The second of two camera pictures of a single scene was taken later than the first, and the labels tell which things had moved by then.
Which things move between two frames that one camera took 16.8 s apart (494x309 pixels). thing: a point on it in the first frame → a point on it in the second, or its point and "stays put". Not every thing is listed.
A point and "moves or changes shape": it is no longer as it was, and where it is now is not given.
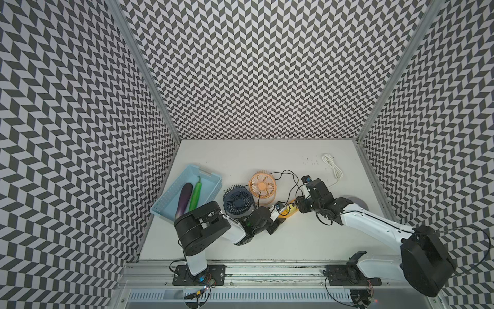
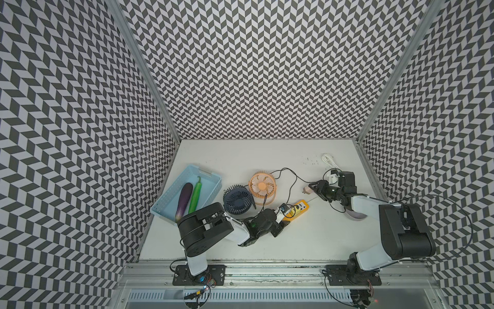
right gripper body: [305, 205] → [329, 192]
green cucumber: [195, 196] stays put
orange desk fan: [263, 183] stays put
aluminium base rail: [279, 286] stays put
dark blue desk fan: [238, 201] stays put
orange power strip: [289, 209] moves or changes shape
